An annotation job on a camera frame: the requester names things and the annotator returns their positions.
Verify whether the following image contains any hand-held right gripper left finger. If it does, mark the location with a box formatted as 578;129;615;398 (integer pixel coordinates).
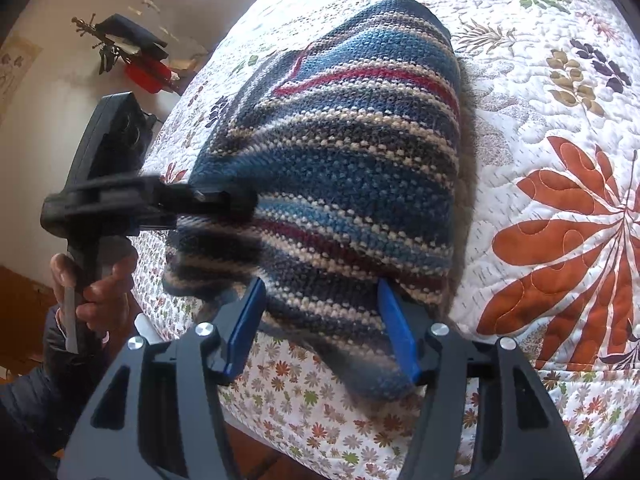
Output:
57;277;268;480

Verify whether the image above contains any striped knit sweater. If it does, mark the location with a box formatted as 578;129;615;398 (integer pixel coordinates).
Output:
162;0;463;403

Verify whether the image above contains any white floral quilt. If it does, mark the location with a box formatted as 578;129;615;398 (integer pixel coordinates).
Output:
132;0;640;475

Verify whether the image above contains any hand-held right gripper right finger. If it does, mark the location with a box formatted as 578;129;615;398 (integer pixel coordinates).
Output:
377;279;586;480

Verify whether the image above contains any dark coat rack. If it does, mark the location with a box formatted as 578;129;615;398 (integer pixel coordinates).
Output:
70;11;132;77

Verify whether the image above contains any red bag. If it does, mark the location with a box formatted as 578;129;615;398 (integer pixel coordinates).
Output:
123;56;175;96

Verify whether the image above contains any black bag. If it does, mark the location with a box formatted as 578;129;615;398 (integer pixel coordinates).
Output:
96;13;169;59

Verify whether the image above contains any wall poster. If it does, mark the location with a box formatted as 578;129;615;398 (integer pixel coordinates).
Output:
0;34;45;107

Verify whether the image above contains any person's left hand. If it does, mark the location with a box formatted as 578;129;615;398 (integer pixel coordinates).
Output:
50;249;139;336

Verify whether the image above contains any person's left forearm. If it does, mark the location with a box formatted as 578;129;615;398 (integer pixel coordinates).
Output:
0;305;113;466

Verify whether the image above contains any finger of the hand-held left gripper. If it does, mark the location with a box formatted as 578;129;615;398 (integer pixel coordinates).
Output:
160;179;261;225
125;212;180;235

